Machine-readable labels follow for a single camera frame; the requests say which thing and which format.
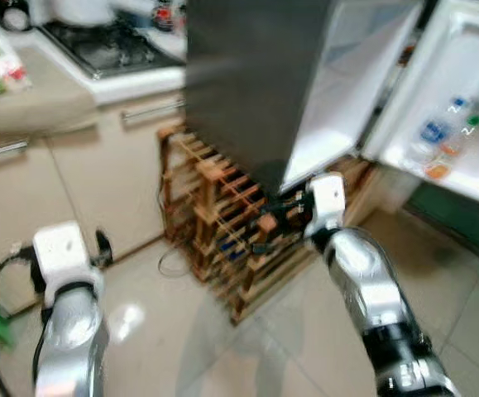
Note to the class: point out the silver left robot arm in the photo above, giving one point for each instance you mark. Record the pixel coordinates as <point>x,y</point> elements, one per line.
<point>69,339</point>

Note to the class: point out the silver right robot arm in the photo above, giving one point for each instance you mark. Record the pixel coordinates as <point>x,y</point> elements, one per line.
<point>371,289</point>

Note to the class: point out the grey mini fridge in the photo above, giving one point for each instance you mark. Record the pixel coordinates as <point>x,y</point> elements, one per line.
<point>247,83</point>

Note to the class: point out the white fridge door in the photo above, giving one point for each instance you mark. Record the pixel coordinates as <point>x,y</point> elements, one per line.
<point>454,66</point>

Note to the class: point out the wooden wine rack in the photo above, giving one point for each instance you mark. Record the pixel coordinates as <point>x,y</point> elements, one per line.
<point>214,207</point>

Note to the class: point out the beige kitchen cabinet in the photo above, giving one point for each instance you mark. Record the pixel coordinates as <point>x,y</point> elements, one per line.
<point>82,190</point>

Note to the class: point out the dark green crate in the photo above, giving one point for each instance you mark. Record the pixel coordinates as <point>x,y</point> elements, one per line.
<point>462,223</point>

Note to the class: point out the blue cap water bottle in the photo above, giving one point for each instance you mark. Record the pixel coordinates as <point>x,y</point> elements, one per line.
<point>433,132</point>

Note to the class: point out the beige counter cloth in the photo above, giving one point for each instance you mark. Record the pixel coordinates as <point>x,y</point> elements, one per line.
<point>36,103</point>

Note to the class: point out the green cap orange bottle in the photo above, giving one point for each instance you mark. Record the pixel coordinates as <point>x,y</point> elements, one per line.
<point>450,161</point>

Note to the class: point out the white gas stove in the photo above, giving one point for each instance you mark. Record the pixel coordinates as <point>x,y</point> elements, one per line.
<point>111,54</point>

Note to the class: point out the clear snack bag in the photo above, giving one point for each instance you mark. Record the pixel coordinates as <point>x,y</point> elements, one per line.
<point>1,66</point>

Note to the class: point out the small red jar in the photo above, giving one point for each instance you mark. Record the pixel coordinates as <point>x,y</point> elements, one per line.
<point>164,15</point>

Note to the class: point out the white cooking pot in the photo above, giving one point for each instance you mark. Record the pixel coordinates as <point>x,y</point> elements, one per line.
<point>82,10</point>

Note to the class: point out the black round kitchen item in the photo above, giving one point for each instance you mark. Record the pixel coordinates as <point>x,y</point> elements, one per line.
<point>11,14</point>

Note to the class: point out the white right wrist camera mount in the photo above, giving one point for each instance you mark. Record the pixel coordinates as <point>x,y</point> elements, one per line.
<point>328,203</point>

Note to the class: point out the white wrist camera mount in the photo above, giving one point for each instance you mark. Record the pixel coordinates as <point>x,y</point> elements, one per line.
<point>61,252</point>
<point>328,203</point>

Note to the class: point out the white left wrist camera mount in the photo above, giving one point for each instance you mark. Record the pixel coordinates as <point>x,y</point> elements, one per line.
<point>61,252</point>

